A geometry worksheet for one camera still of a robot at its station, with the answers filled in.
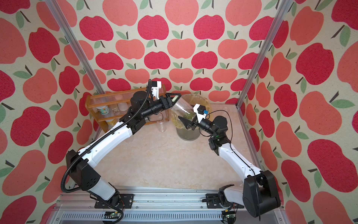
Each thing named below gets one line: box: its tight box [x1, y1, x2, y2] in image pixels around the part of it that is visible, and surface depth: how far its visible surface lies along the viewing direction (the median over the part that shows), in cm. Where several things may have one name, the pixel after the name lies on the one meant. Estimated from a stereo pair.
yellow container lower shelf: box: [107, 119, 118, 126], surface depth 105 cm
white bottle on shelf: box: [117, 102, 129, 112], surface depth 98 cm
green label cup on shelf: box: [96, 105, 110, 115], surface depth 95 cm
